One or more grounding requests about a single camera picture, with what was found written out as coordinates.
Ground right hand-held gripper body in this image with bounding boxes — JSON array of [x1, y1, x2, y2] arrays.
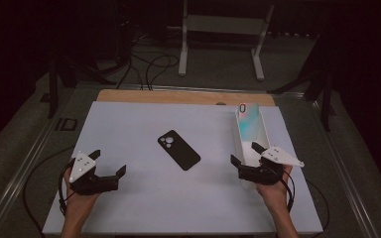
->
[[237, 145, 306, 186]]

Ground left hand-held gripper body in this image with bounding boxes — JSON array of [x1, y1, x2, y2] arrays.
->
[[68, 151, 120, 196]]

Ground white rectangular tray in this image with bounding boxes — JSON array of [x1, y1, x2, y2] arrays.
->
[[231, 106, 273, 170]]

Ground iridescent phone case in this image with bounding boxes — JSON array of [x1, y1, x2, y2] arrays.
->
[[237, 102, 269, 147]]

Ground black phone case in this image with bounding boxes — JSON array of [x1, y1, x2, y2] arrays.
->
[[157, 129, 201, 172]]

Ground person's left hand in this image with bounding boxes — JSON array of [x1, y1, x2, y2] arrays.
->
[[63, 168, 100, 217]]

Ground person's right hand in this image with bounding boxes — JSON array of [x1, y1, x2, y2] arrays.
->
[[256, 165, 294, 206]]

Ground white board sheet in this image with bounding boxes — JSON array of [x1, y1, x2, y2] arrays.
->
[[42, 100, 324, 236]]

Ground black tripod stand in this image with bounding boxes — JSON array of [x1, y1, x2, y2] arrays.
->
[[47, 58, 117, 119], [267, 33, 337, 132]]

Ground wooden table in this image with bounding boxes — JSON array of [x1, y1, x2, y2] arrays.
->
[[96, 88, 276, 107]]

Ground white metal stand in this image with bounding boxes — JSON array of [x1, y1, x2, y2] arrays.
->
[[167, 0, 276, 82]]

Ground right hand-held gripper cable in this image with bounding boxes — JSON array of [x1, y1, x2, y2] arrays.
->
[[279, 170, 330, 234]]

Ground hand-held gripper cable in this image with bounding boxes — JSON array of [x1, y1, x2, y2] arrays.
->
[[279, 170, 330, 234], [22, 145, 78, 236]]

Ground black rectangular floor frame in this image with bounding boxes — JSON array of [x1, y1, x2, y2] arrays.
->
[[55, 117, 78, 132]]

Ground left hand-held gripper cable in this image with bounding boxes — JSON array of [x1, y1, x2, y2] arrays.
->
[[22, 145, 78, 236]]

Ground black floor cable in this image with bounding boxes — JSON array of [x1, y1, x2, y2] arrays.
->
[[114, 33, 147, 90], [144, 54, 181, 91]]

